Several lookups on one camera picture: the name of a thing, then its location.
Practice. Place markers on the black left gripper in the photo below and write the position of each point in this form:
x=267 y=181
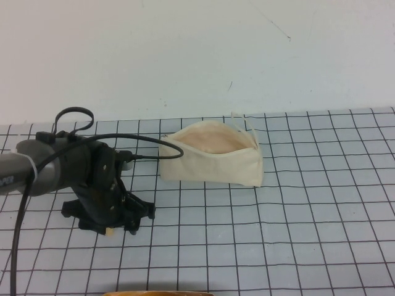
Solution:
x=98 y=185

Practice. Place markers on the white zip tie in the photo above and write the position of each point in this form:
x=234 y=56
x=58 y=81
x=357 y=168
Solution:
x=34 y=169

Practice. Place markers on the yellow rectangular eraser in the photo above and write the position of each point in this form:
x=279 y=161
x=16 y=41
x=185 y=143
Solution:
x=109 y=232

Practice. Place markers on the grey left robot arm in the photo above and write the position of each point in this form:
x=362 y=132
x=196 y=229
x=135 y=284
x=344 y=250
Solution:
x=27 y=175

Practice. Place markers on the grey grid-patterned table mat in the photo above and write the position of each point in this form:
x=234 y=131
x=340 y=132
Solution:
x=277 y=231

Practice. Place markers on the cream canvas pencil case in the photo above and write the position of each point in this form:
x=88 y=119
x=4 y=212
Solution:
x=210 y=166

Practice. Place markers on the orange-brown curved object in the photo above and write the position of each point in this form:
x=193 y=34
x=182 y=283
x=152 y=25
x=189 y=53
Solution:
x=157 y=293

